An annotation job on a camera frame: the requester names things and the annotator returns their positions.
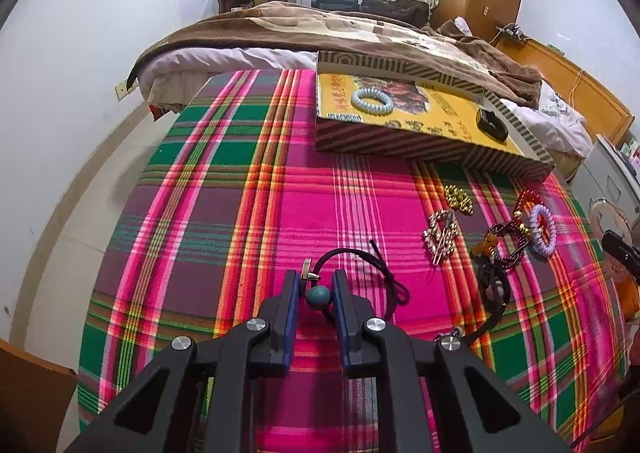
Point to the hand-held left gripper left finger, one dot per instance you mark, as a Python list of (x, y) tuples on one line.
[(292, 313)]

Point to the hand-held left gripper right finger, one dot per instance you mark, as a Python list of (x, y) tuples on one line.
[(342, 313)]

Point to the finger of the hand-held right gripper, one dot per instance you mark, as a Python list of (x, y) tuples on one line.
[(620, 249)]

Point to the striped cardboard box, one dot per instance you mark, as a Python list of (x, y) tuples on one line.
[(380, 143)]

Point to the grey drawer cabinet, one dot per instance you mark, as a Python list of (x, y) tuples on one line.
[(610, 173)]

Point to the yellow mattress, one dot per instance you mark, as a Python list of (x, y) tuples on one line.
[(567, 165)]

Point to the plaid cloth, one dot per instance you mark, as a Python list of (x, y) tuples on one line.
[(225, 208)]

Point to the black wristband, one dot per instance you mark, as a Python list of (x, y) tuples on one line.
[(492, 130)]

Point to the wooden headboard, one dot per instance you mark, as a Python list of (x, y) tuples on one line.
[(575, 78)]

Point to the charger on headboard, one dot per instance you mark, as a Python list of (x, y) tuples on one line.
[(512, 31)]

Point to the white floral bed sheet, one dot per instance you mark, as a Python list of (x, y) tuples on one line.
[(225, 58)]

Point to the wooden board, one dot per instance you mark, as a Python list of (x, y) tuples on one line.
[(30, 398)]

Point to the brown blanket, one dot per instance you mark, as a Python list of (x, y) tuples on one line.
[(300, 28)]

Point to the dark brown cloth pile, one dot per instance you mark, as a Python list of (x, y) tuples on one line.
[(395, 8)]

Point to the wall socket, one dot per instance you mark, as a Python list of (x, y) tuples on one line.
[(121, 92)]

